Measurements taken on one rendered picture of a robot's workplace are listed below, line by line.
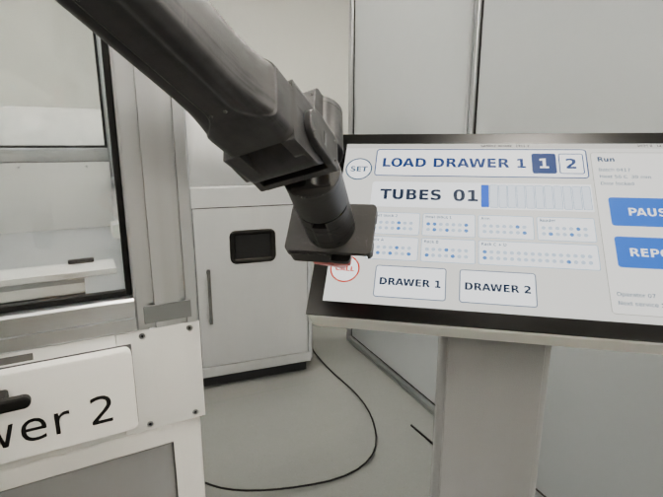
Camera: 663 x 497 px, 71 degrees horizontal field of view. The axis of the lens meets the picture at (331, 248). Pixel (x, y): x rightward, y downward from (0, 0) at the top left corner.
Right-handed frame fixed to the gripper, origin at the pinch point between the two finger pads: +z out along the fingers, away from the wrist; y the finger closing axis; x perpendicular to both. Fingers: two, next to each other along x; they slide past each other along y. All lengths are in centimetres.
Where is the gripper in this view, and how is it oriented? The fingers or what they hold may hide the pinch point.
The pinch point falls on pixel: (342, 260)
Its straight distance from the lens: 61.4
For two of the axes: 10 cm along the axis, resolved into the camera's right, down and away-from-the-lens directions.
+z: 1.8, 4.6, 8.7
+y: -9.7, -0.5, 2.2
